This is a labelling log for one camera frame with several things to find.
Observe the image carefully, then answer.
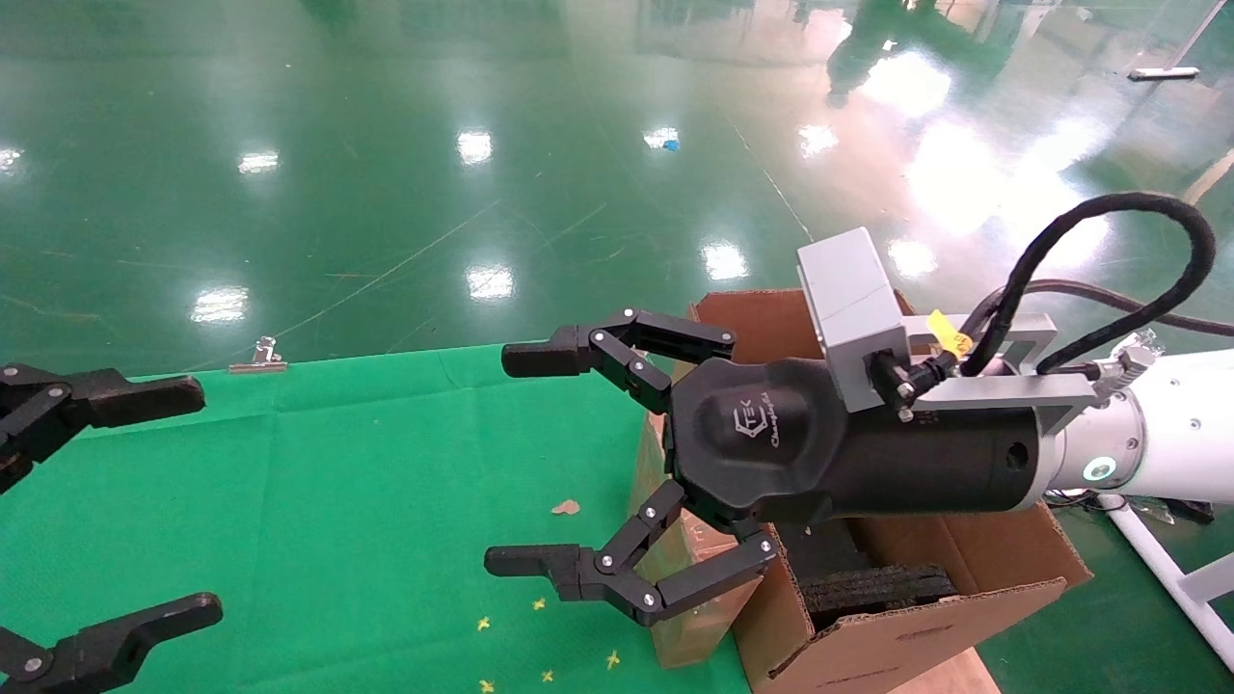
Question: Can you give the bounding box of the black foam insert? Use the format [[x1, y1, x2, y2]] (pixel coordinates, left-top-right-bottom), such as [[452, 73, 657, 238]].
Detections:
[[776, 520, 957, 618]]

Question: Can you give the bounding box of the green table cloth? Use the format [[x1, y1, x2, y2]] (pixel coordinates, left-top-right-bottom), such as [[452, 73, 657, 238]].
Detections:
[[0, 342, 753, 694]]

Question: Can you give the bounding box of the small brown cardboard box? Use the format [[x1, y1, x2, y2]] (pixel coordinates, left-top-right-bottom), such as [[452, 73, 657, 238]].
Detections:
[[629, 414, 765, 668]]

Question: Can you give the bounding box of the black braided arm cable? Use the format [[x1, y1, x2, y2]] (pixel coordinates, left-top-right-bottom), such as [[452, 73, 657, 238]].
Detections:
[[868, 193, 1234, 396]]

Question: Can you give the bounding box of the white metal stand pole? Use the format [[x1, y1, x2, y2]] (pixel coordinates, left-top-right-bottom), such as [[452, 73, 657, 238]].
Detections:
[[1104, 496, 1234, 668]]

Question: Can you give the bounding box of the silver binder clip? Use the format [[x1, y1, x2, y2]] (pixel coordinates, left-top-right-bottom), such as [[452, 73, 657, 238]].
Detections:
[[228, 336, 288, 374]]

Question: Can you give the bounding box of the large open cardboard carton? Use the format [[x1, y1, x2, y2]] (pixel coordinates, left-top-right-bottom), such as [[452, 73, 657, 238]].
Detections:
[[689, 289, 1093, 694]]

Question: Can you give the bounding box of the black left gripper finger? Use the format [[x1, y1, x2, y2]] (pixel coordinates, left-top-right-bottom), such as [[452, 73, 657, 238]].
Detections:
[[0, 593, 224, 694], [0, 364, 206, 493]]

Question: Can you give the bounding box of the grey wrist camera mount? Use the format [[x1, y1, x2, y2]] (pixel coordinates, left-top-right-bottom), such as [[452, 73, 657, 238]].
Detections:
[[796, 228, 1100, 435]]

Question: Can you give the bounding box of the yellow cable tag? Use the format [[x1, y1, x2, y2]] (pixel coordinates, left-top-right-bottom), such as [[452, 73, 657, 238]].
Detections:
[[927, 308, 973, 358]]

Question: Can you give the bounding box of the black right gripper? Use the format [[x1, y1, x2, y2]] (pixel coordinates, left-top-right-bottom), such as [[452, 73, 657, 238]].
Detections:
[[484, 308, 1048, 627]]

